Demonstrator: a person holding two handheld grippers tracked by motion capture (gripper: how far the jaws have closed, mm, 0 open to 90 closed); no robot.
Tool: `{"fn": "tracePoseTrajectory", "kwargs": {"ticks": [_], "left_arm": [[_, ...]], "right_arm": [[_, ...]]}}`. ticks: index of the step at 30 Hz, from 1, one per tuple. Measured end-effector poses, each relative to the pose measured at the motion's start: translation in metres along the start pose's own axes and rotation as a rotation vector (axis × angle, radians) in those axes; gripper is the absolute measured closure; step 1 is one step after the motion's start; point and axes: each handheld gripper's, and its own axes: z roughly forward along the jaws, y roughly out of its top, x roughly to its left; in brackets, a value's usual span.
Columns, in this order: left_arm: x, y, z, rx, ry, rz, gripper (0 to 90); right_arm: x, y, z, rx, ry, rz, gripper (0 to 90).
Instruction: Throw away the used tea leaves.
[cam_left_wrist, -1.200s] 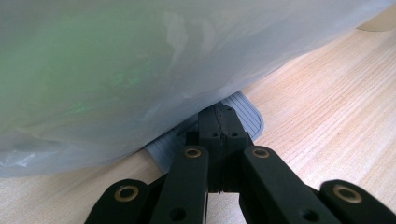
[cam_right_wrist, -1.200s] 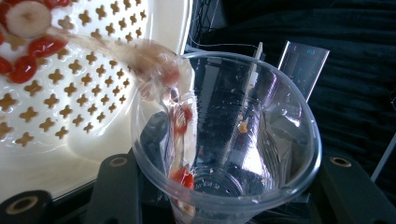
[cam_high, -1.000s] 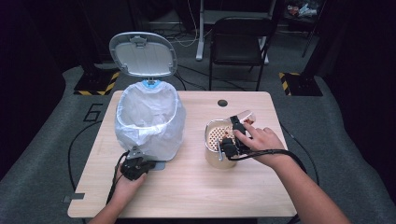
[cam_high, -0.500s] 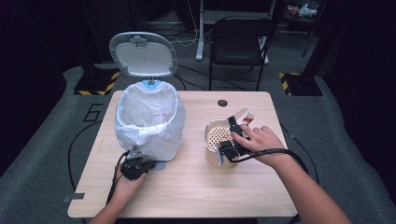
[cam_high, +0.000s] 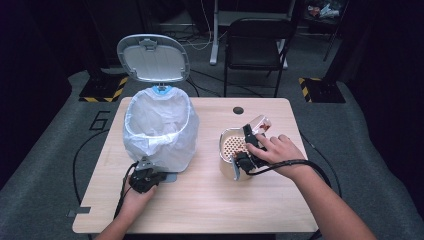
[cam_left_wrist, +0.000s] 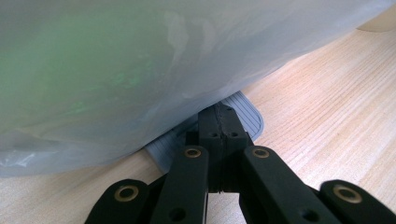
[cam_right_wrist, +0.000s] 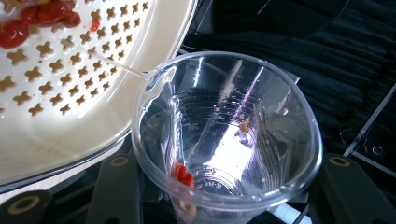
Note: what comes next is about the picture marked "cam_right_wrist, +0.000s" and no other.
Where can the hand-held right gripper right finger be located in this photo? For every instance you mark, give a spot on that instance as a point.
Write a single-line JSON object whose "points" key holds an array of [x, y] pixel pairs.
{"points": [[303, 205]]}

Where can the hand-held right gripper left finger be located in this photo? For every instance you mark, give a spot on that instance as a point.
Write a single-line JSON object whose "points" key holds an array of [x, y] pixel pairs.
{"points": [[155, 196]]}

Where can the red tomato piece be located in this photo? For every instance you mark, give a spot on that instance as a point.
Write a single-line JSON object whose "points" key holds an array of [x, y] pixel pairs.
{"points": [[51, 12], [13, 33], [183, 175]]}

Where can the clear plastic cup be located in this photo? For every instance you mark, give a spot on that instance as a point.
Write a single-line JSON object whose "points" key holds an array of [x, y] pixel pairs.
{"points": [[227, 133]]}

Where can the white strainer basket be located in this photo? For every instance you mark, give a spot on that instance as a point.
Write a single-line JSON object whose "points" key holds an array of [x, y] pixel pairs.
{"points": [[71, 102]]}

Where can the small red tomato bit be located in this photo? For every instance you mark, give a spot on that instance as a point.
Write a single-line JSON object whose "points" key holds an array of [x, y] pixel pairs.
{"points": [[95, 25]]}

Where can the metal stand bar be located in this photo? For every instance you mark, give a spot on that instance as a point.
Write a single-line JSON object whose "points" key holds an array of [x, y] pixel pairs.
{"points": [[370, 124]]}

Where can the black curtain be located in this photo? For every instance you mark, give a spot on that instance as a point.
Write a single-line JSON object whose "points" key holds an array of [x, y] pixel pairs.
{"points": [[311, 43]]}

